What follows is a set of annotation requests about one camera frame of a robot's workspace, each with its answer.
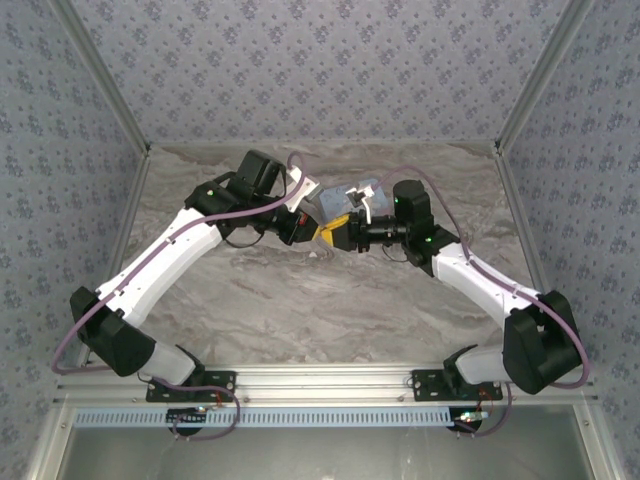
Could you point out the aluminium side rail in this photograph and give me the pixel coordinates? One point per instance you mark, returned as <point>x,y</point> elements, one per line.
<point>527,240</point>
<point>117,245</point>

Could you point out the aluminium cross rail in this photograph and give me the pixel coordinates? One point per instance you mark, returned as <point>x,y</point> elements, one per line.
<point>320,385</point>

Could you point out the light blue cartoon card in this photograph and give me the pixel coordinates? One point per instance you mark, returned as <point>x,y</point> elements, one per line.
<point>335,202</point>

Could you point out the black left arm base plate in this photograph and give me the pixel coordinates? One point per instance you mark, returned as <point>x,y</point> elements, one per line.
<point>220,387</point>

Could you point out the aluminium frame post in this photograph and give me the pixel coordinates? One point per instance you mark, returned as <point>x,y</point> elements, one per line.
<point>545,75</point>
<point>100,75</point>

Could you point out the black circuit board bracket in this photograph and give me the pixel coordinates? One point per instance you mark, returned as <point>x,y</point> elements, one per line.
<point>467,422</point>
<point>182,420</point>

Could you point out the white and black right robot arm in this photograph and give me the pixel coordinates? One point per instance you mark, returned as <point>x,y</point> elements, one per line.
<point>475,272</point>

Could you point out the aluminium frame leg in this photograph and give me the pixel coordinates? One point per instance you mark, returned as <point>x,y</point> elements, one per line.
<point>592,442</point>
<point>52,444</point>

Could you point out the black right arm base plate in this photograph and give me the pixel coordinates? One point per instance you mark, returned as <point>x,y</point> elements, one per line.
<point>425,387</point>

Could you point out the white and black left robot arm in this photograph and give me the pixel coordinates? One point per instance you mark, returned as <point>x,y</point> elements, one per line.
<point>160,260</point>

